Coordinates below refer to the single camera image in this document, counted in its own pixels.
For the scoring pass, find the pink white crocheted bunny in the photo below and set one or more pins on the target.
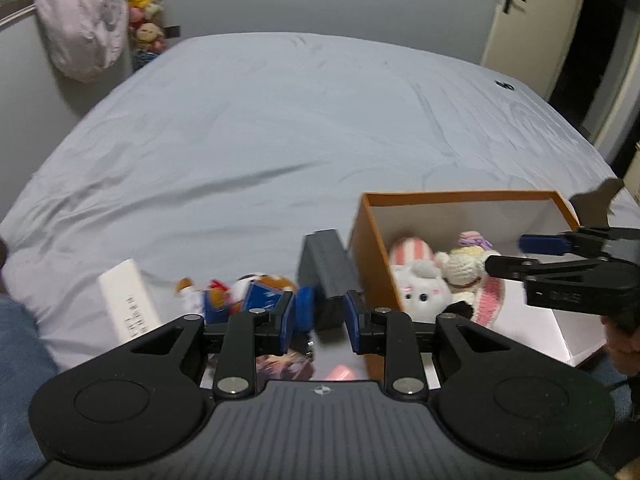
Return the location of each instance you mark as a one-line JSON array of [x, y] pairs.
[[487, 300]]

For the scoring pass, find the orange cardboard box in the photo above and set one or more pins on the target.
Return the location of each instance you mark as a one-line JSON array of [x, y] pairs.
[[370, 260]]

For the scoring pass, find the person's blue jeans leg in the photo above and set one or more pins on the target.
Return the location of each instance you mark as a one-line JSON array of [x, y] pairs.
[[20, 360]]

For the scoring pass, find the cream crocheted doll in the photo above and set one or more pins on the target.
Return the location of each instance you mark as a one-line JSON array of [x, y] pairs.
[[465, 265]]

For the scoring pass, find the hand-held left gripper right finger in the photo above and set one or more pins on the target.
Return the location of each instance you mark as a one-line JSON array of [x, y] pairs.
[[352, 325]]

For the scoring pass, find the white plush toy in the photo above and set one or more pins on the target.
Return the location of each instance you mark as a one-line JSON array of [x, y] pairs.
[[420, 290]]

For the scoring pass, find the person's right hand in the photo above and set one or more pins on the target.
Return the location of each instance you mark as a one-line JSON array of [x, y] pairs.
[[622, 345]]

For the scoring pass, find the light grey bed sheet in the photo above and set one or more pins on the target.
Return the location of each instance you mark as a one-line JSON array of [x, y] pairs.
[[300, 135]]

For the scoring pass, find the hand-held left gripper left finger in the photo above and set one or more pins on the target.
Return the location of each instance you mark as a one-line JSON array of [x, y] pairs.
[[286, 325]]

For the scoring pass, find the pink bundled quilt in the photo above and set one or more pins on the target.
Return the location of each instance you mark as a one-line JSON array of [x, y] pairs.
[[80, 20]]

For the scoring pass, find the glossy printed card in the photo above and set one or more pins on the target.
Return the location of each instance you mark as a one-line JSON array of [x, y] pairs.
[[285, 362]]

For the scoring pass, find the small black object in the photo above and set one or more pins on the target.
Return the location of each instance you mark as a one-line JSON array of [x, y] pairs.
[[505, 84]]

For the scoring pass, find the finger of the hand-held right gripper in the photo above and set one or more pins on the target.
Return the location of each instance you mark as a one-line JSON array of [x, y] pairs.
[[545, 244], [510, 266]]

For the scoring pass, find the duck plush toy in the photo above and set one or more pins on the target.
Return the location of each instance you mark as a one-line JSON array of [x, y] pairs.
[[220, 300]]

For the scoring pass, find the pink striped plush toy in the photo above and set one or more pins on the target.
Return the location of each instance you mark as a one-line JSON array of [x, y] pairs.
[[412, 250]]

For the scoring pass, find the cream door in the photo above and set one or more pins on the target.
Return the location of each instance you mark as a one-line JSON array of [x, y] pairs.
[[530, 35]]

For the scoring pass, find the white glasses case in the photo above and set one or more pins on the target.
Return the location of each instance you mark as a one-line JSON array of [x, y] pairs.
[[127, 300]]

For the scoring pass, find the dark grey rectangular box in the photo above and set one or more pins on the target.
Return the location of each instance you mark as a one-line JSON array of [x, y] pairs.
[[325, 270]]

